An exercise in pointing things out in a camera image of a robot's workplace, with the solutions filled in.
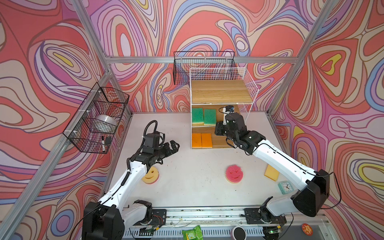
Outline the yellow sponge green back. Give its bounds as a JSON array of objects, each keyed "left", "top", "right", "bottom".
[{"left": 204, "top": 109, "right": 217, "bottom": 126}]

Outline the orange sponge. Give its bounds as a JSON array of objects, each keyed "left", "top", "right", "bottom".
[
  {"left": 201, "top": 133, "right": 213, "bottom": 149},
  {"left": 192, "top": 133, "right": 202, "bottom": 149}
]

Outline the white wire wooden shelf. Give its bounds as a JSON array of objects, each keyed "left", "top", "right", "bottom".
[{"left": 189, "top": 67, "right": 259, "bottom": 149}]

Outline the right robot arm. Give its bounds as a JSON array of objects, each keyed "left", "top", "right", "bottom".
[{"left": 215, "top": 110, "right": 330, "bottom": 223}]

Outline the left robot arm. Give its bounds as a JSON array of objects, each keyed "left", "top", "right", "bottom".
[{"left": 81, "top": 132, "right": 180, "bottom": 240}]

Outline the yellow smiley sponge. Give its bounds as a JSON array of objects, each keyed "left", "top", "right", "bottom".
[{"left": 142, "top": 166, "right": 160, "bottom": 185}]

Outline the pink smiley sponge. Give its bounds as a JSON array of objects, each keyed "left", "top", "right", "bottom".
[{"left": 225, "top": 165, "right": 244, "bottom": 184}]

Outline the silver bowl in basket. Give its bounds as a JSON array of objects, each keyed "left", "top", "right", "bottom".
[{"left": 96, "top": 115, "right": 118, "bottom": 127}]

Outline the small teal clock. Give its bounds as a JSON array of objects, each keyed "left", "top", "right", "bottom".
[{"left": 278, "top": 181, "right": 295, "bottom": 195}]

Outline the green snack packet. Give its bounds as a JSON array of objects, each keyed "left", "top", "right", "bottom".
[{"left": 182, "top": 225, "right": 204, "bottom": 240}]

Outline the round black speaker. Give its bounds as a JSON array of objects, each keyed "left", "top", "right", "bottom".
[{"left": 230, "top": 227, "right": 247, "bottom": 240}]

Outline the red round sticker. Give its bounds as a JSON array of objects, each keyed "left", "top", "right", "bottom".
[{"left": 302, "top": 223, "right": 314, "bottom": 236}]

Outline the black wire basket left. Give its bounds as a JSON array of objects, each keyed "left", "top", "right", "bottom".
[{"left": 63, "top": 83, "right": 130, "bottom": 154}]

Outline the black wire basket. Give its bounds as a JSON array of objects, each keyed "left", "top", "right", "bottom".
[
  {"left": 63, "top": 83, "right": 130, "bottom": 154},
  {"left": 173, "top": 50, "right": 235, "bottom": 86}
]

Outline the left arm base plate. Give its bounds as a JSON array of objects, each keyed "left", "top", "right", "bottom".
[{"left": 134, "top": 209, "right": 167, "bottom": 227}]

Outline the black wire basket back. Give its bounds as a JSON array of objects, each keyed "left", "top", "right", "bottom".
[{"left": 173, "top": 50, "right": 235, "bottom": 86}]

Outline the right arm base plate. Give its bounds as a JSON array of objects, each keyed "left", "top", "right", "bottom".
[{"left": 241, "top": 208, "right": 287, "bottom": 225}]

